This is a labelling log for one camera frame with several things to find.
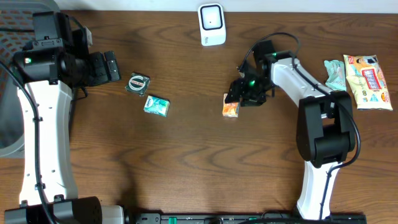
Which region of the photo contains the orange Kleenex tissue pack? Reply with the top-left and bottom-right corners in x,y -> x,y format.
222,93 -> 239,118

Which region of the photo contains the green Kleenex tissue pack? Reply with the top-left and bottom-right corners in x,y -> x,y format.
144,96 -> 170,117

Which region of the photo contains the teal wet wipes pack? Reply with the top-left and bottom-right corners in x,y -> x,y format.
324,60 -> 346,91

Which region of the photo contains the white blue snack bag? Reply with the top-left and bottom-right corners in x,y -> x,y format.
343,55 -> 393,111

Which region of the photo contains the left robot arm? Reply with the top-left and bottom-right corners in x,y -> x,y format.
4,11 -> 130,223

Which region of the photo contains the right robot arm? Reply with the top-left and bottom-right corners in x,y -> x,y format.
224,40 -> 358,221

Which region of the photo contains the white barcode scanner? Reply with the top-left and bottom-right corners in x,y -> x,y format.
197,3 -> 226,47

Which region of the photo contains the dark grey plastic basket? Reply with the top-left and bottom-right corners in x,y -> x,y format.
1,0 -> 60,159

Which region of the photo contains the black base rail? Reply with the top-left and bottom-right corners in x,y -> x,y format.
124,212 -> 368,224

